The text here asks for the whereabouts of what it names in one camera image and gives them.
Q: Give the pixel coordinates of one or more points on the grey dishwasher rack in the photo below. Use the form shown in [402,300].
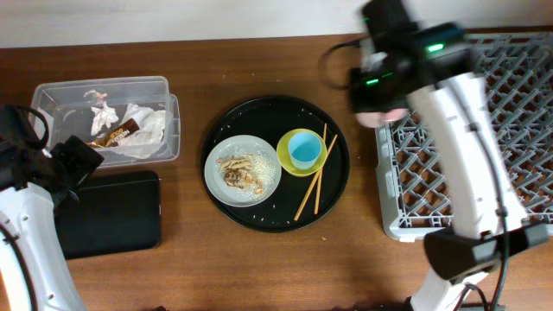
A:
[517,68]

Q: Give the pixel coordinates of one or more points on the large crumpled white paper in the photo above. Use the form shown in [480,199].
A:
[146,140]

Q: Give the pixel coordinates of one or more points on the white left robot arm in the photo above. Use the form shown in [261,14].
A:
[34,181]

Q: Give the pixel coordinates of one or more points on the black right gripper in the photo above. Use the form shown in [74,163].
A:
[359,103]

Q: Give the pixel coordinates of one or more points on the black rectangular tray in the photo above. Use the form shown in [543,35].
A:
[111,214]

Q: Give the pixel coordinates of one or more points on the wooden chopstick left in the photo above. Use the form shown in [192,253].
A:
[318,184]

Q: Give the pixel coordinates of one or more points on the yellow-green bowl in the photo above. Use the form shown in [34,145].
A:
[284,159]

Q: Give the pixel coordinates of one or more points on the small white tissue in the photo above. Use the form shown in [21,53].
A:
[104,116]

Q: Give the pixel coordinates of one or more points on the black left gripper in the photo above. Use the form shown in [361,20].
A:
[84,159]

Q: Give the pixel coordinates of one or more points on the pink cup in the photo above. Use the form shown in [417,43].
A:
[379,119]

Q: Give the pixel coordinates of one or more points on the gold brown snack wrapper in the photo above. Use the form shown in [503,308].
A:
[113,138]

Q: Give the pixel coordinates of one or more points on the food scraps on plate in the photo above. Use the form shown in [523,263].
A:
[253,174]

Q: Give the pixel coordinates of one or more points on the wooden chopstick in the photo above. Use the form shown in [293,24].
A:
[318,184]
[314,181]

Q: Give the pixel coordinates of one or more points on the round black serving tray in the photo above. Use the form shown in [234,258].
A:
[269,118]

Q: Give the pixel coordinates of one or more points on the light blue cup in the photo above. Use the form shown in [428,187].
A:
[304,150]

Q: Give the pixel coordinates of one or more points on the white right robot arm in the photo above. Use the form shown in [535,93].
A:
[430,71]

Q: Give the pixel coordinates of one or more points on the grey plate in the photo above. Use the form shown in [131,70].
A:
[232,145]

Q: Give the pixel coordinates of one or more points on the clear plastic waste bin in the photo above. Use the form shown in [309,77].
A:
[66,107]

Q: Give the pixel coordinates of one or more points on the wooden chopstick right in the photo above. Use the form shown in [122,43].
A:
[314,181]

